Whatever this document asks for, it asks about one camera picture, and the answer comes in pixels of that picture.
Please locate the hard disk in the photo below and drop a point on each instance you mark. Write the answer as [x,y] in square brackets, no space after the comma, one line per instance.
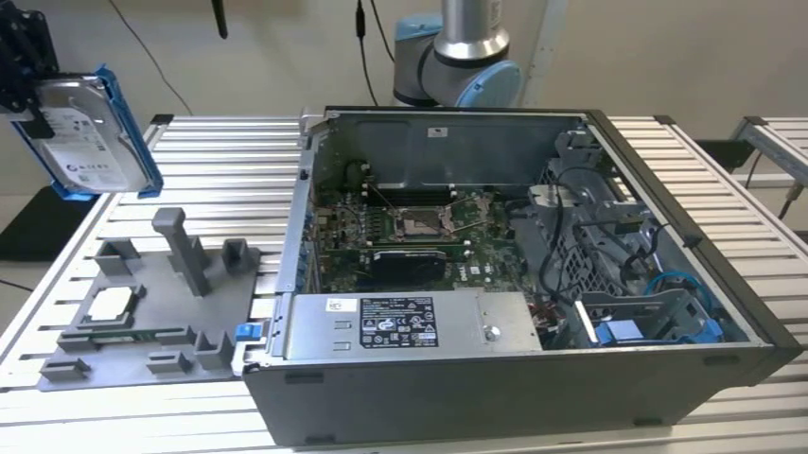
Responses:
[88,142]

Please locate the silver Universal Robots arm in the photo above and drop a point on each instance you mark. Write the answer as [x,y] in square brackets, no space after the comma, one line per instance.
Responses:
[470,42]

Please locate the metal disk bay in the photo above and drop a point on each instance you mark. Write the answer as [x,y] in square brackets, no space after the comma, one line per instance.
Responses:
[587,265]

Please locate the blue disk carrier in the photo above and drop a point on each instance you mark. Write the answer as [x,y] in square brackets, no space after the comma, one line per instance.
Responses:
[616,330]

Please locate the black hanging rod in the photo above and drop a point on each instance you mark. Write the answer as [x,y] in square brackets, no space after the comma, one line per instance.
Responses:
[221,19]

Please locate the black flat panel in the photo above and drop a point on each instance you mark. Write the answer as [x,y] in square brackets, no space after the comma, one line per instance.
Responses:
[38,227]

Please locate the silver CPU chip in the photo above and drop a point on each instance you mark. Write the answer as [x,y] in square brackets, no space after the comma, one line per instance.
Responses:
[110,303]

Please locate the grey plastic parts rack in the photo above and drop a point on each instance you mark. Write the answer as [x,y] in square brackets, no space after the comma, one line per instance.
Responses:
[170,302]

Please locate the green RAM stick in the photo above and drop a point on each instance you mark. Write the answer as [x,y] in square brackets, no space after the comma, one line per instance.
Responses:
[120,336]

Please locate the thin metal locking lever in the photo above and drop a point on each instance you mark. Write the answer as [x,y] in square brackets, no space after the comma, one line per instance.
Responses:
[385,196]

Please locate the black RAM slot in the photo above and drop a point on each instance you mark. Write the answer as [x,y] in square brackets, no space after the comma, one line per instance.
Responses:
[413,194]
[420,242]

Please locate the blue case latch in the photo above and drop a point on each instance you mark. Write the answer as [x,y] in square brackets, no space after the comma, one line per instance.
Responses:
[247,332]

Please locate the CPU socket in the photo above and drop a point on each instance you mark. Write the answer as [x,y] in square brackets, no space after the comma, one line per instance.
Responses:
[422,222]

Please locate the black graphics card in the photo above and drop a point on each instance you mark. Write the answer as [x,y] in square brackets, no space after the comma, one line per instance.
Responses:
[409,265]

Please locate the green Dell motherboard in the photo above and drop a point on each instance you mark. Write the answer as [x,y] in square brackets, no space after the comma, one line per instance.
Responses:
[480,255]

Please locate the silver power supply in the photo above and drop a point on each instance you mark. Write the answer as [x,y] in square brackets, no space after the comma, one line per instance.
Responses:
[410,326]

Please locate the black open PC case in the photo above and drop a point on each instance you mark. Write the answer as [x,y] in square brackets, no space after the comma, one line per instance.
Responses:
[505,402]

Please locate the metal slat side table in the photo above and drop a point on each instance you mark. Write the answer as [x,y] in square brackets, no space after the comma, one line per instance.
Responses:
[779,137]

